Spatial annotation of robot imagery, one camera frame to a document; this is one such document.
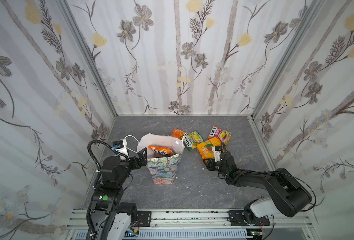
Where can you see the yellow mango Lot100 bag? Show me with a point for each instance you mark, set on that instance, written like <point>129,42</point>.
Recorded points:
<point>205,148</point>

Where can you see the white ribbed cable duct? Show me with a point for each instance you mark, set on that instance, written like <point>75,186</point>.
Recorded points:
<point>188,234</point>

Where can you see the red yellow Fox's candy bag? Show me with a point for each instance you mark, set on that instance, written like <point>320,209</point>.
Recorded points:
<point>159,152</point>

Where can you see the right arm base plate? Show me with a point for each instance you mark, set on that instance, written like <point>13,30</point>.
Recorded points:
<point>246,218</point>

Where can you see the floral white paper bag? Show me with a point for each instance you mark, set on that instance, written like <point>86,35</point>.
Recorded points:
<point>163,170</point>

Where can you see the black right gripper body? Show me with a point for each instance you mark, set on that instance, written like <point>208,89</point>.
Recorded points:
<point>216,162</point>

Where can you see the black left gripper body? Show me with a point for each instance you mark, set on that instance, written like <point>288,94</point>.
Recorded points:
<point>133,164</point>

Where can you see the aluminium front rail frame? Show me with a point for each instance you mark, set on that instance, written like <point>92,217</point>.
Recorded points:
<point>171,206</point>

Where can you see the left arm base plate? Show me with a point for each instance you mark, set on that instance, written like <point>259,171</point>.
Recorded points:
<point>143,219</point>

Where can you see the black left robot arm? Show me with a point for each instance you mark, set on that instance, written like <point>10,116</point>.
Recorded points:
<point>107,217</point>

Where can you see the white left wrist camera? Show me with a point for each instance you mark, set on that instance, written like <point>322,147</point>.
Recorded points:
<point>120,146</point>

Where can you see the orange snack packet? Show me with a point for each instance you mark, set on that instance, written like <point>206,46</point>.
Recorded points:
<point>179,134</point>

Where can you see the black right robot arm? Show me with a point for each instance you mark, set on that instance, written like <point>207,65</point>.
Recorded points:
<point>287,194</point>

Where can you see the green yellow Fox's candy bag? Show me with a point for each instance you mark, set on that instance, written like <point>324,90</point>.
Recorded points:
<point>193,139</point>

